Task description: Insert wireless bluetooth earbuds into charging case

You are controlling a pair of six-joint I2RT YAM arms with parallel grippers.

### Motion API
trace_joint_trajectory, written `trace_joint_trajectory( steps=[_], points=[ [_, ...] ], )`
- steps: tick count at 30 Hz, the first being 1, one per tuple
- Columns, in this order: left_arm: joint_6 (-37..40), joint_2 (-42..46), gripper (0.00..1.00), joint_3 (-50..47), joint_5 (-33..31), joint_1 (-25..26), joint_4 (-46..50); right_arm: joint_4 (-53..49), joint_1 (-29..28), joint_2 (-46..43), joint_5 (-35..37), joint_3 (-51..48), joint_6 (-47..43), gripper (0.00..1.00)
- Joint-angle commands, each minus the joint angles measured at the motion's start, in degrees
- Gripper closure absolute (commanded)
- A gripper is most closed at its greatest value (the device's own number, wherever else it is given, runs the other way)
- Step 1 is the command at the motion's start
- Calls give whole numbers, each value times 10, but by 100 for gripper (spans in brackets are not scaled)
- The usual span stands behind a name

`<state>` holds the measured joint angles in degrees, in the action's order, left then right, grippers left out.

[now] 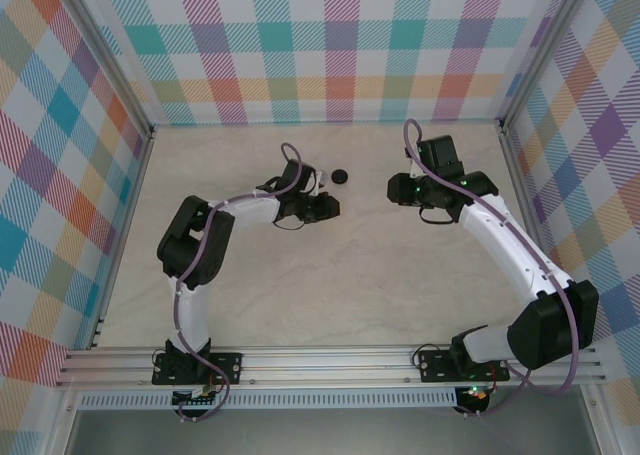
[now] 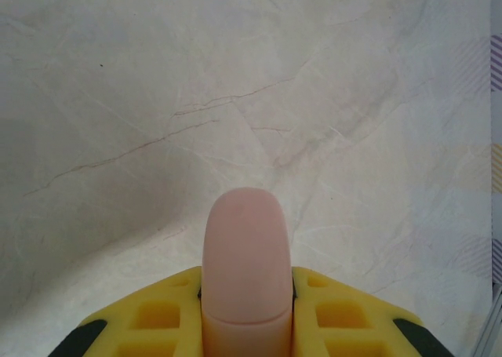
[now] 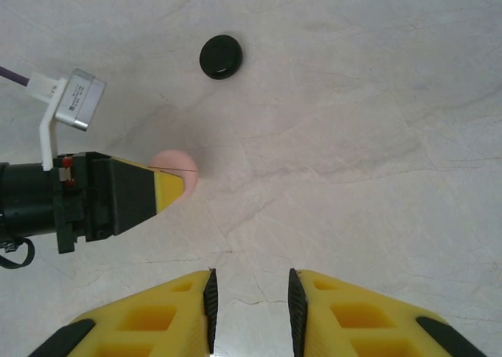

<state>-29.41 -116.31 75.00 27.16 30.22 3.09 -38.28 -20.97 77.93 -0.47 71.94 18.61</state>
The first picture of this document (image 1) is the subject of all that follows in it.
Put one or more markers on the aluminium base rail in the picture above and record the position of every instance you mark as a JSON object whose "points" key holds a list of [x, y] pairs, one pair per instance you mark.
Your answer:
{"points": [[325, 367]]}

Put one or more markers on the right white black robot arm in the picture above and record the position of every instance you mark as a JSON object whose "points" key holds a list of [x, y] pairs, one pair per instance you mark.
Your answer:
{"points": [[515, 255]]}

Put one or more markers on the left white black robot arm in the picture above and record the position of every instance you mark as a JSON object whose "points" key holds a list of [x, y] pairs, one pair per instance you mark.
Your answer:
{"points": [[192, 305]]}

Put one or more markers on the round earbud charging case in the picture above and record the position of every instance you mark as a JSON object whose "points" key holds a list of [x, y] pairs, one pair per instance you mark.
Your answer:
{"points": [[339, 175]]}

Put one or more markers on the aluminium frame post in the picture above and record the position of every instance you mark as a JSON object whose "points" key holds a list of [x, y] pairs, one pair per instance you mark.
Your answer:
{"points": [[105, 55], [545, 50]]}

